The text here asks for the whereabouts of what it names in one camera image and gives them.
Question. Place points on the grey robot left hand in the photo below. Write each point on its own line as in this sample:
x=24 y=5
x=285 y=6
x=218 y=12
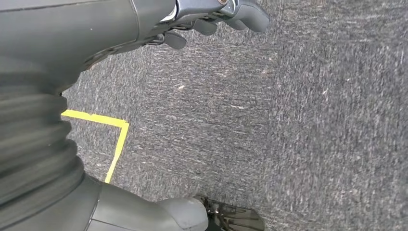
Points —
x=79 y=28

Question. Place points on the yellow floor tape square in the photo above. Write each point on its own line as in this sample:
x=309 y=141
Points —
x=95 y=118

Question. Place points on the ribbed grey left arm sleeve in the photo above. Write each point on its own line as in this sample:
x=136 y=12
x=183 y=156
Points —
x=32 y=143

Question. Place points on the black robot foot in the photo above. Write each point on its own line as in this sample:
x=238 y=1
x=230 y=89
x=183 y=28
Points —
x=236 y=216

